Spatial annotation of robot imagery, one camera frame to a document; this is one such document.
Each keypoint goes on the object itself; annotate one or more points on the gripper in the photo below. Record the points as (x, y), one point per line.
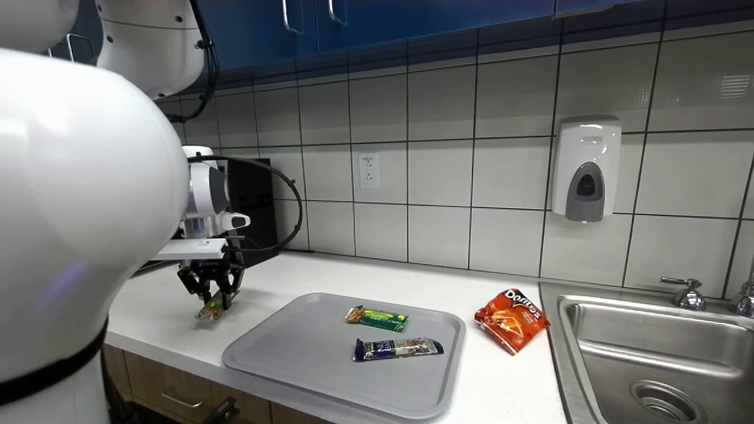
(213, 268)

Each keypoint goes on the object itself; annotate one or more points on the green snack bar wrapper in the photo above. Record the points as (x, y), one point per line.
(211, 309)

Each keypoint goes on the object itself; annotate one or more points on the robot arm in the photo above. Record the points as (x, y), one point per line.
(82, 194)

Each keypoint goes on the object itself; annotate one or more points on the black appliance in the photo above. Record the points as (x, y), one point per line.
(253, 206)

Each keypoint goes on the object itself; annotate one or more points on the wooden drawer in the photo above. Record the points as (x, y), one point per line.
(177, 383)

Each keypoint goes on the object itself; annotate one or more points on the grey plastic tray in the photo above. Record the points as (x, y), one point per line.
(306, 359)

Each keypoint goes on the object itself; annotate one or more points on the green snack bar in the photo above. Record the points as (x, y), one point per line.
(380, 319)

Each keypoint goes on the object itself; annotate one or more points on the blue snack bar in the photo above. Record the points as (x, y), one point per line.
(397, 348)

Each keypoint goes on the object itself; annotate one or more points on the blue cabinet door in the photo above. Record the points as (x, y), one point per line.
(253, 35)
(436, 17)

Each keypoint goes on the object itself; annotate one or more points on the orange chip bag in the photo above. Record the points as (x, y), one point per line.
(511, 321)

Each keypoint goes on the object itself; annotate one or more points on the white soap dispenser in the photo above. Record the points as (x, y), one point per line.
(586, 171)

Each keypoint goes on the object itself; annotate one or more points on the steel sink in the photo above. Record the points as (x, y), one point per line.
(648, 359)

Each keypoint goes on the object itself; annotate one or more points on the chrome tap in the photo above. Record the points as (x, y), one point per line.
(745, 300)

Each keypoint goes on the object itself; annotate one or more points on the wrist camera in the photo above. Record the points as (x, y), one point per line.
(191, 249)

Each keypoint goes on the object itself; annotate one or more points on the white wall socket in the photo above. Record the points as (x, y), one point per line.
(369, 171)

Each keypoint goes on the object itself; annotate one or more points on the blue wall cabinet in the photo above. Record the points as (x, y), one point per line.
(412, 20)

